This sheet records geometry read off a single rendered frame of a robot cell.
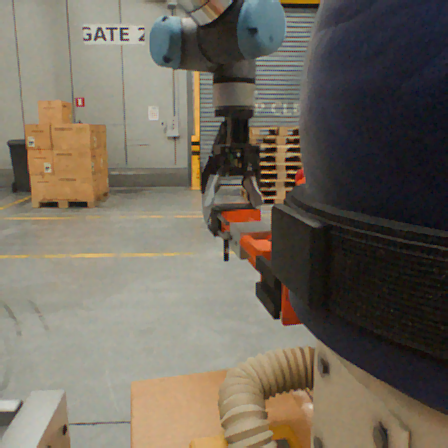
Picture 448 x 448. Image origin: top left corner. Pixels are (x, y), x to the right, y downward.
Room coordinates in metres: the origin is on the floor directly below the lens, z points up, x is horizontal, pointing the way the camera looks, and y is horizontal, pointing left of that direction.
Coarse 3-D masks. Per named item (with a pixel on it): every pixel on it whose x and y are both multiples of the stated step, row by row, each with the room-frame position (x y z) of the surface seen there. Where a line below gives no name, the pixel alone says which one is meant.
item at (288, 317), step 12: (264, 252) 0.47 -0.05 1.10; (264, 264) 0.43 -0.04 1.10; (264, 276) 0.43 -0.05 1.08; (264, 288) 0.44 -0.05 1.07; (276, 288) 0.40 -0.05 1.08; (264, 300) 0.43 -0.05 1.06; (276, 300) 0.41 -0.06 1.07; (288, 300) 0.39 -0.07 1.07; (276, 312) 0.40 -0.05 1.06; (288, 312) 0.39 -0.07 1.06; (288, 324) 0.39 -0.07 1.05
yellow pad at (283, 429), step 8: (280, 432) 0.34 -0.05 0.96; (288, 432) 0.34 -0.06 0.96; (192, 440) 0.33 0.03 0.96; (200, 440) 0.33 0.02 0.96; (208, 440) 0.33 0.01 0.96; (216, 440) 0.33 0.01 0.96; (224, 440) 0.33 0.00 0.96; (280, 440) 0.32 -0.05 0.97; (288, 440) 0.33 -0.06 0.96; (296, 440) 0.33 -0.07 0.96
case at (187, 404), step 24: (144, 384) 0.44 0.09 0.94; (168, 384) 0.44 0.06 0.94; (192, 384) 0.44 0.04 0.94; (216, 384) 0.44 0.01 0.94; (144, 408) 0.40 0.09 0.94; (168, 408) 0.40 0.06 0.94; (192, 408) 0.40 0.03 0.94; (216, 408) 0.40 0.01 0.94; (288, 408) 0.40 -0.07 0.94; (144, 432) 0.36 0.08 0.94; (168, 432) 0.36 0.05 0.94; (192, 432) 0.36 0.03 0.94; (216, 432) 0.36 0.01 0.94
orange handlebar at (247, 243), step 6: (228, 228) 0.69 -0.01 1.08; (270, 234) 0.62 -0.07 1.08; (240, 240) 0.61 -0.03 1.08; (246, 240) 0.59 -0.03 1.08; (252, 240) 0.58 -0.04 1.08; (258, 240) 0.56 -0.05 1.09; (264, 240) 0.56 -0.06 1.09; (270, 240) 0.56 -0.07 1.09; (240, 246) 0.61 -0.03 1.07; (246, 246) 0.57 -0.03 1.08; (252, 246) 0.54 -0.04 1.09; (258, 246) 0.53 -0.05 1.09; (264, 246) 0.53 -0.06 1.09; (270, 246) 0.53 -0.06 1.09; (252, 252) 0.54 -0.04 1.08; (258, 252) 0.52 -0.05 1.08; (252, 258) 0.56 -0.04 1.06; (252, 264) 0.54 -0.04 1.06
